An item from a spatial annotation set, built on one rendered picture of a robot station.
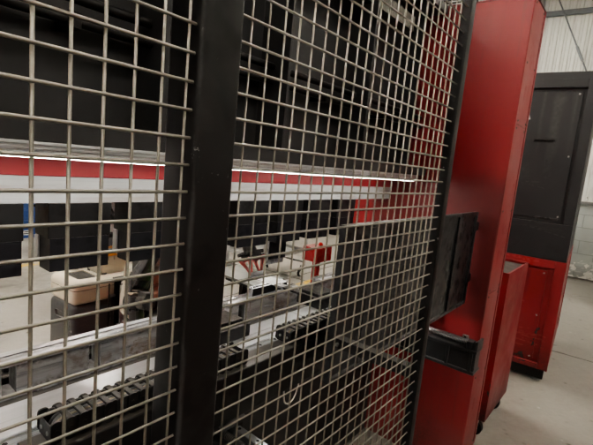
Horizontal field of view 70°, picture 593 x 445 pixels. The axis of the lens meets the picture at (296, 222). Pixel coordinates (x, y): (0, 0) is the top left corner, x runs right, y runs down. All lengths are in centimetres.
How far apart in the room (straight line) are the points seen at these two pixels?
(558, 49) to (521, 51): 652
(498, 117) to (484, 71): 23
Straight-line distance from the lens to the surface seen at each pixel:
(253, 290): 163
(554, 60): 871
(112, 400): 89
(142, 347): 138
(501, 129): 218
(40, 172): 112
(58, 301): 250
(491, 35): 229
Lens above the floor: 149
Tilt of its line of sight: 8 degrees down
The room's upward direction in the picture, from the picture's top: 5 degrees clockwise
